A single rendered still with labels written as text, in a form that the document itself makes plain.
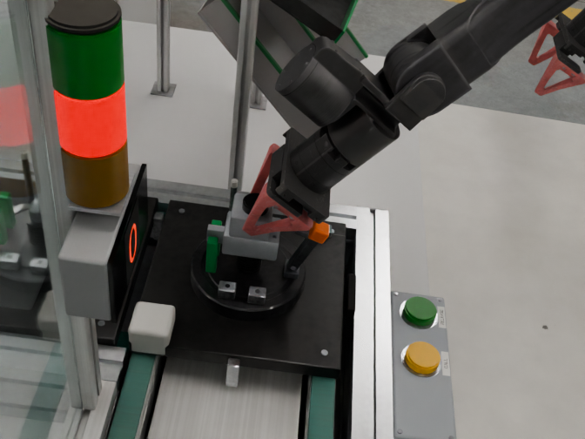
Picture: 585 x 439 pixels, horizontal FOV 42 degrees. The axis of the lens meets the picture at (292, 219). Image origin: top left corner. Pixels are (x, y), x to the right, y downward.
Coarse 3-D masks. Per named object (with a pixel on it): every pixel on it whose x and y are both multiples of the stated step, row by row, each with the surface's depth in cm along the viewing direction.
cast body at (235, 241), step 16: (240, 208) 86; (272, 208) 87; (240, 224) 85; (256, 224) 85; (224, 240) 87; (240, 240) 87; (256, 240) 87; (272, 240) 87; (256, 256) 89; (272, 256) 88
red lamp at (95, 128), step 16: (64, 96) 52; (112, 96) 53; (64, 112) 53; (80, 112) 52; (96, 112) 53; (112, 112) 54; (64, 128) 54; (80, 128) 53; (96, 128) 54; (112, 128) 54; (64, 144) 55; (80, 144) 54; (96, 144) 54; (112, 144) 55
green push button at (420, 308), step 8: (416, 296) 95; (408, 304) 94; (416, 304) 94; (424, 304) 94; (432, 304) 94; (408, 312) 93; (416, 312) 93; (424, 312) 93; (432, 312) 93; (408, 320) 93; (416, 320) 92; (424, 320) 92; (432, 320) 93
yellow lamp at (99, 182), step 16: (64, 160) 56; (80, 160) 55; (96, 160) 55; (112, 160) 56; (64, 176) 58; (80, 176) 56; (96, 176) 56; (112, 176) 57; (128, 176) 60; (80, 192) 58; (96, 192) 58; (112, 192) 58
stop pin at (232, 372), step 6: (228, 360) 86; (234, 360) 86; (228, 366) 85; (234, 366) 85; (228, 372) 86; (234, 372) 86; (228, 378) 87; (234, 378) 87; (228, 384) 87; (234, 384) 87
